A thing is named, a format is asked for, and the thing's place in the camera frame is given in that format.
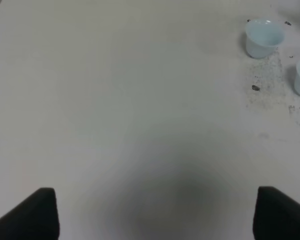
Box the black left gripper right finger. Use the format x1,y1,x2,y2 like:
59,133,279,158
252,186,300,240

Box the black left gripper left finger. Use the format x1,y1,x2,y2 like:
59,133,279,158
0,187,60,240

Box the far light blue teacup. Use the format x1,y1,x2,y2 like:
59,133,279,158
245,19,285,59

